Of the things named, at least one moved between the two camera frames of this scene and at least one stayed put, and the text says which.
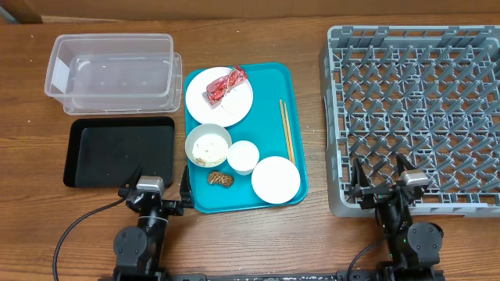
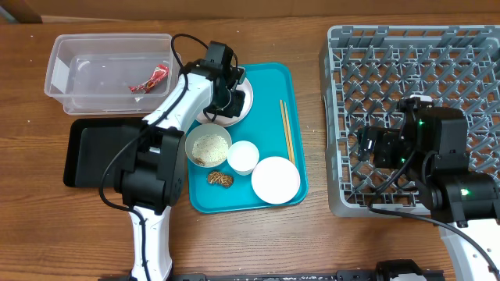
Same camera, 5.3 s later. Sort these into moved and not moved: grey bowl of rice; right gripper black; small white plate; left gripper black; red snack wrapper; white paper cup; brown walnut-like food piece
Moved: right gripper black; left gripper black; red snack wrapper
Not moved: brown walnut-like food piece; white paper cup; grey bowl of rice; small white plate
